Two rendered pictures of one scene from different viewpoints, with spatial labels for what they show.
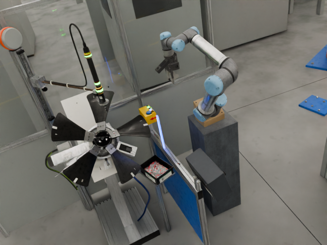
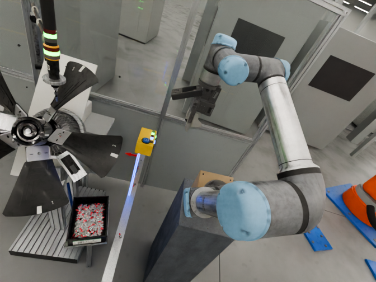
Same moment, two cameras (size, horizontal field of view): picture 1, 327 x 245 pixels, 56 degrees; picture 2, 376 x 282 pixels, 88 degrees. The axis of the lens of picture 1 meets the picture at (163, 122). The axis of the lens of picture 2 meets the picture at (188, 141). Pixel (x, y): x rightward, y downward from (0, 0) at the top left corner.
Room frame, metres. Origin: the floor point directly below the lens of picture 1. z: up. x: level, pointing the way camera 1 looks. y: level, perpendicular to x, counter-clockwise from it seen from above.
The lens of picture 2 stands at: (1.31, -0.20, 1.87)
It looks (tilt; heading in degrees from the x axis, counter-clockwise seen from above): 37 degrees down; 4
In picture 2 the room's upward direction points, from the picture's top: 23 degrees clockwise
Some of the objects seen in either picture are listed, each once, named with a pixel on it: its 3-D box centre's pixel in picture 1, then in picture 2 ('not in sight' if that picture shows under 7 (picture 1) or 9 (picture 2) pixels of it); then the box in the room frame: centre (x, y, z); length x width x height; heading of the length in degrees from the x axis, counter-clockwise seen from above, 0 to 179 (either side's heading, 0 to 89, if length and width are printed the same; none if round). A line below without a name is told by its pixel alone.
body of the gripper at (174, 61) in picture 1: (171, 62); (204, 97); (2.01, -0.14, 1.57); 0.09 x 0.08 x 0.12; 108
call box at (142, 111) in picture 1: (148, 115); (145, 142); (2.23, 0.12, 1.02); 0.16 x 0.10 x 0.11; 18
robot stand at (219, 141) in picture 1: (216, 163); (181, 243); (2.02, -0.39, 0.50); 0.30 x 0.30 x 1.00; 14
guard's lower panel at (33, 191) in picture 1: (111, 149); (106, 144); (2.53, 0.59, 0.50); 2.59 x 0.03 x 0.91; 108
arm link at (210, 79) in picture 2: (168, 51); (210, 76); (2.01, -0.13, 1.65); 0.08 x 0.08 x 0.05
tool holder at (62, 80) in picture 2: (100, 96); (52, 66); (1.85, 0.38, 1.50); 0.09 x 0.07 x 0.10; 53
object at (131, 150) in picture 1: (125, 149); (76, 164); (1.89, 0.33, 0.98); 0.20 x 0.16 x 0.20; 18
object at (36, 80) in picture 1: (38, 80); (31, 1); (2.22, 0.87, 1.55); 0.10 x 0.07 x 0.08; 53
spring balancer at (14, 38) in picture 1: (10, 38); not in sight; (2.27, 0.94, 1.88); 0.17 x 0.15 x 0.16; 108
